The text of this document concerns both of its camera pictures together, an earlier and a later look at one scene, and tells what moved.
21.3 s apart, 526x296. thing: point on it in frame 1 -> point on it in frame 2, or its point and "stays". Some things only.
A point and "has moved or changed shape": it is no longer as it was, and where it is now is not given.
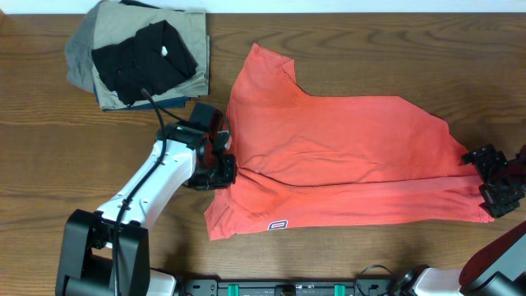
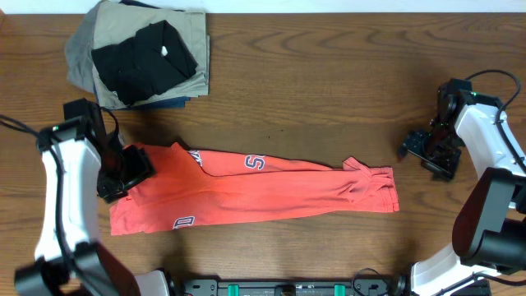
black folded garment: [152, 58] stays
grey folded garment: [78, 53] stays
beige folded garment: [117, 21] stays
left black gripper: [223, 171] -> [134, 165]
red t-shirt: [306, 162] has moved or changed shape
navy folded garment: [164, 104] stays
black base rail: [289, 287] stays
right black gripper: [494, 177] -> [422, 148]
